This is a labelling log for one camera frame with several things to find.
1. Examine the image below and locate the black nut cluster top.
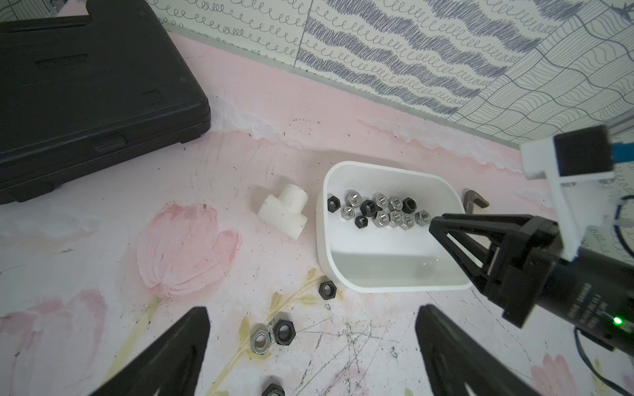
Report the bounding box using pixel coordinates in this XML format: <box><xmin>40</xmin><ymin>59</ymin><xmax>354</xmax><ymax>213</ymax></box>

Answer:
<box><xmin>402</xmin><ymin>197</ymin><xmax>418</xmax><ymax>215</ymax></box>

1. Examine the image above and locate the white plastic storage box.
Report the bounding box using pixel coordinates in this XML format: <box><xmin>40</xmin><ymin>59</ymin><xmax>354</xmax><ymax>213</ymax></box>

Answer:
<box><xmin>316</xmin><ymin>161</ymin><xmax>471</xmax><ymax>293</ymax></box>

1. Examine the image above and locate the black hex allen key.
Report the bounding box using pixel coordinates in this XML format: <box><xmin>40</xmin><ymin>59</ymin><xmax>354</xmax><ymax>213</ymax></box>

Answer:
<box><xmin>462</xmin><ymin>189</ymin><xmax>490</xmax><ymax>215</ymax></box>

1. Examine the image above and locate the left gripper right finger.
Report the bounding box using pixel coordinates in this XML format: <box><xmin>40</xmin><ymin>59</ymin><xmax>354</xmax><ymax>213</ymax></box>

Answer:
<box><xmin>415</xmin><ymin>305</ymin><xmax>538</xmax><ymax>395</ymax></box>

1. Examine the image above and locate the black plastic tool case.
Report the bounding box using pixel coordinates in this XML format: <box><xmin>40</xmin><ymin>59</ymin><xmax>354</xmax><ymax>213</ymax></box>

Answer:
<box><xmin>1</xmin><ymin>1</ymin><xmax>211</xmax><ymax>204</ymax></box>

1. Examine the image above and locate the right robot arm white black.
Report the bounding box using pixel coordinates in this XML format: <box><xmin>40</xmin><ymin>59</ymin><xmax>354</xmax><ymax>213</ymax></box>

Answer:
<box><xmin>429</xmin><ymin>214</ymin><xmax>633</xmax><ymax>355</ymax></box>

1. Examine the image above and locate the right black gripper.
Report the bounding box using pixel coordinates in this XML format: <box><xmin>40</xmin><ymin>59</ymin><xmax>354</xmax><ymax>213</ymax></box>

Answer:
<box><xmin>429</xmin><ymin>214</ymin><xmax>559</xmax><ymax>328</ymax></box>

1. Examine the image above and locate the small white plastic piece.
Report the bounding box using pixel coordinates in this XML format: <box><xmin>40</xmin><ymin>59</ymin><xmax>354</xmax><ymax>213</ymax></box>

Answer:
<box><xmin>258</xmin><ymin>184</ymin><xmax>308</xmax><ymax>240</ymax></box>

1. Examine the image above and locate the silver nut cluster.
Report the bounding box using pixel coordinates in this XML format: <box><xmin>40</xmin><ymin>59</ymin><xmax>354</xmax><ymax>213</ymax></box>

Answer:
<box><xmin>373</xmin><ymin>211</ymin><xmax>391</xmax><ymax>228</ymax></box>
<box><xmin>340</xmin><ymin>206</ymin><xmax>356</xmax><ymax>221</ymax></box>
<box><xmin>388</xmin><ymin>196</ymin><xmax>403</xmax><ymax>212</ymax></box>

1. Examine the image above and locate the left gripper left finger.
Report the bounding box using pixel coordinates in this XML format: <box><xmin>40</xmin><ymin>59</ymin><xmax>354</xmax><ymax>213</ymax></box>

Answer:
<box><xmin>93</xmin><ymin>306</ymin><xmax>211</xmax><ymax>395</ymax></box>

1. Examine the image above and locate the silver nut bottom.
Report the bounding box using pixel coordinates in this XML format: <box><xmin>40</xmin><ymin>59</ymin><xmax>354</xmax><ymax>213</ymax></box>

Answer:
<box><xmin>345</xmin><ymin>190</ymin><xmax>363</xmax><ymax>208</ymax></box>

